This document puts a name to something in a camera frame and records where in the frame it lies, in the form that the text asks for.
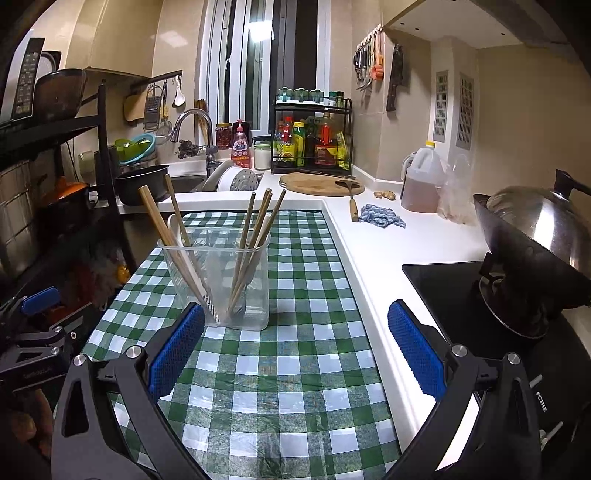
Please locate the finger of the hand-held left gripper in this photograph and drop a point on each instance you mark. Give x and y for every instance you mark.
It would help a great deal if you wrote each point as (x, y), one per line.
(69, 321)
(39, 297)

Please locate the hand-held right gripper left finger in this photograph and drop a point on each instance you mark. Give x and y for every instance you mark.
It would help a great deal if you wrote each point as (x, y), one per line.
(178, 350)

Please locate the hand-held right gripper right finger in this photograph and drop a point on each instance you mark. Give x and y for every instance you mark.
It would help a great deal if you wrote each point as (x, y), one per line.
(415, 350)

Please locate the clear plastic utensil holder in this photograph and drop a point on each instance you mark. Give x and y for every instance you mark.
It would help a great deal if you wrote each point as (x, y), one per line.
(258, 300)

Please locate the person's left hand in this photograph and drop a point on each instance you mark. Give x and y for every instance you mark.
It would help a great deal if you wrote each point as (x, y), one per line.
(23, 420)

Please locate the black glass gas cooktop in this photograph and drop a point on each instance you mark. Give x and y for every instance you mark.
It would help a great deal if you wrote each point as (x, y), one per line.
(438, 290)

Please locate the large steel pot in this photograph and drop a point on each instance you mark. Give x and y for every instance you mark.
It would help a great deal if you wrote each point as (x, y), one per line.
(16, 207)

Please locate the black pot orange lid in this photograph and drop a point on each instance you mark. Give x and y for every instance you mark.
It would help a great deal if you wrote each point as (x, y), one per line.
(64, 198)

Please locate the black pan support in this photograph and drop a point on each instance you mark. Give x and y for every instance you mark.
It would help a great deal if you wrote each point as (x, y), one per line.
(487, 267)

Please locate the green checkered tablecloth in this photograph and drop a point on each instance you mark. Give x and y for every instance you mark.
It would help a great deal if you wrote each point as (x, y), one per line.
(300, 346)

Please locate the silver stove knob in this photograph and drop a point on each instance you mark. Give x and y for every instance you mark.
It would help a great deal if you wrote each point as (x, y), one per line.
(550, 433)
(535, 381)

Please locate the blue dish rag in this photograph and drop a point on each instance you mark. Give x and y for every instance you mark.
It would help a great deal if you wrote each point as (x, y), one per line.
(381, 217)

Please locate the dark steel wok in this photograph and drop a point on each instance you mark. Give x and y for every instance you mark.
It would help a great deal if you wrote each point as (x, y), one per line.
(508, 244)

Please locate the white cup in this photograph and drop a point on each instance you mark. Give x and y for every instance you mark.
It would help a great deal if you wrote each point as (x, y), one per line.
(85, 161)

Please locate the black cooking pot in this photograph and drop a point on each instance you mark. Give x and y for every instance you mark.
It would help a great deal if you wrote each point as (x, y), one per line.
(143, 184)

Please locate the ginger root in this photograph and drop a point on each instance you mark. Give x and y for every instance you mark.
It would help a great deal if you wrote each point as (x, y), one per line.
(385, 194)

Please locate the plastic oil jug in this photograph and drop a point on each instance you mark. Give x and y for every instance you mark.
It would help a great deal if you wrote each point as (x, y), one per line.
(420, 189)

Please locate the clear plastic bottle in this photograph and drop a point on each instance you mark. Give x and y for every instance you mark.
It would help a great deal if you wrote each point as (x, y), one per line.
(457, 189)

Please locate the black metal shelf rack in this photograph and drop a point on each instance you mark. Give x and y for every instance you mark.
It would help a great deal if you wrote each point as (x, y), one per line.
(102, 138)

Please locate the green plastic bowl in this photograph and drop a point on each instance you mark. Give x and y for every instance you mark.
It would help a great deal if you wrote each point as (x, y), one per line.
(125, 148)

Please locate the white perforated strainer plate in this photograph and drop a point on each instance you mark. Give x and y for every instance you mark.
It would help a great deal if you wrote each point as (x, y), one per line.
(238, 180)

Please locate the blue plastic colander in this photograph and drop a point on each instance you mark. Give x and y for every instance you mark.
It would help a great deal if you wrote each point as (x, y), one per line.
(147, 150)

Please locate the steel wok lid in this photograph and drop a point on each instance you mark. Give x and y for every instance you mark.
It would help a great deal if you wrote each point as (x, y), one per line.
(545, 221)

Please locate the round wooden cutting board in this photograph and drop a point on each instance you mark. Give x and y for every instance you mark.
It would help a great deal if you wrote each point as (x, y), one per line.
(314, 183)

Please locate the dark scrubber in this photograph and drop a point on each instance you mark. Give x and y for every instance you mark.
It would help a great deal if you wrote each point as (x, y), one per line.
(188, 147)

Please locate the brown glass bowl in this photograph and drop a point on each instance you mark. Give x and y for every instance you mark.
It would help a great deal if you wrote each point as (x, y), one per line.
(60, 92)

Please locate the hanging mesh strainer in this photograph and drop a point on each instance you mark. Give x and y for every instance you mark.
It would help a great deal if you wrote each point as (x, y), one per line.
(164, 128)

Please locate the yellow seasoning packet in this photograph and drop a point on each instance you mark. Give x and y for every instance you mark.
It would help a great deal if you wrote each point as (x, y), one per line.
(342, 152)

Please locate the white jar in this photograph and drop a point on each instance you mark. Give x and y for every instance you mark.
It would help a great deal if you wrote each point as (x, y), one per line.
(262, 157)

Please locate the hanging wooden board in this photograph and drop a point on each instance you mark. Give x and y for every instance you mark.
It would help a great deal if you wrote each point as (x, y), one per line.
(134, 108)

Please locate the pink dish soap bottle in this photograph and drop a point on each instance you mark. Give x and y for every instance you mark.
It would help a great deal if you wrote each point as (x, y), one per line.
(241, 147)

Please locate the hanging metal grater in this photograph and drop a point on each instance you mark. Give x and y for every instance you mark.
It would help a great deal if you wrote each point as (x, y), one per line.
(151, 110)

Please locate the jar with red contents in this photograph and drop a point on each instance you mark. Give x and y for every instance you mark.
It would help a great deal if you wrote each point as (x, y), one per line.
(223, 136)

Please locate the black microwave oven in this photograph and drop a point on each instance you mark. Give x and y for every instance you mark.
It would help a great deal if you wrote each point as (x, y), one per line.
(27, 78)

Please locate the tall red oil bottle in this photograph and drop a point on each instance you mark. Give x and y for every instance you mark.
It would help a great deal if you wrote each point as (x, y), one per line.
(326, 143)

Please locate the dark sauce bottle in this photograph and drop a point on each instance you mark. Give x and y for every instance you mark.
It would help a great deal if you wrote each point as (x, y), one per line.
(311, 145)

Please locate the bundle of bamboo sticks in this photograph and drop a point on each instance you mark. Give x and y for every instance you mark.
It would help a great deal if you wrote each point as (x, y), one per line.
(202, 117)

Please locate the yellow green label bottle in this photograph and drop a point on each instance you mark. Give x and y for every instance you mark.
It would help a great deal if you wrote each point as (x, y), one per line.
(300, 143)

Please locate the red sauce bottle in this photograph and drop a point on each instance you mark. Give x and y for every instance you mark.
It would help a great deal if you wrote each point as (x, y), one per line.
(287, 138)

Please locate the steel kitchen faucet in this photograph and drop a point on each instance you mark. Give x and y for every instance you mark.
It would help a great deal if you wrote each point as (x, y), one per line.
(194, 111)

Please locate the hanging white ladle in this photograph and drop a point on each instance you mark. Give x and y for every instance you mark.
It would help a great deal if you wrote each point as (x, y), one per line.
(179, 98)

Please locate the row of spice jars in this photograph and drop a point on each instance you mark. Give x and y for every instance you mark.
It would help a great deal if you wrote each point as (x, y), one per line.
(300, 95)

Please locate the hanging kitchen scissors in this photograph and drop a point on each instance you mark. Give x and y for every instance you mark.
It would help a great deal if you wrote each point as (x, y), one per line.
(362, 69)

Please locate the hanging orange brush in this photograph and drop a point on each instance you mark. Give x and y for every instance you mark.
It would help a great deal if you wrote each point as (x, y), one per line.
(378, 62)

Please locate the kitchen window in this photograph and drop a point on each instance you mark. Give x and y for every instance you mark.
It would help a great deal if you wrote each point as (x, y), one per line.
(258, 69)

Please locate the overhead range hood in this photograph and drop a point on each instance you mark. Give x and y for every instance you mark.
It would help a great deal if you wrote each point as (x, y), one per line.
(461, 18)

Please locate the wooden wall shelf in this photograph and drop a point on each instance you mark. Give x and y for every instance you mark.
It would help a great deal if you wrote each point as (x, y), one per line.
(115, 74)

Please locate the white wall vent grille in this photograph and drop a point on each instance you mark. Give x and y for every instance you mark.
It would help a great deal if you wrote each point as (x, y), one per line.
(466, 110)
(442, 104)

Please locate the black wall hanging rail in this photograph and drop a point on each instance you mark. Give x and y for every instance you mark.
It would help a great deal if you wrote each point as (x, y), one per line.
(161, 76)

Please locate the wall hook rail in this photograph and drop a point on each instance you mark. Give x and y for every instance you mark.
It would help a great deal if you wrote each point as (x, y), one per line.
(369, 37)

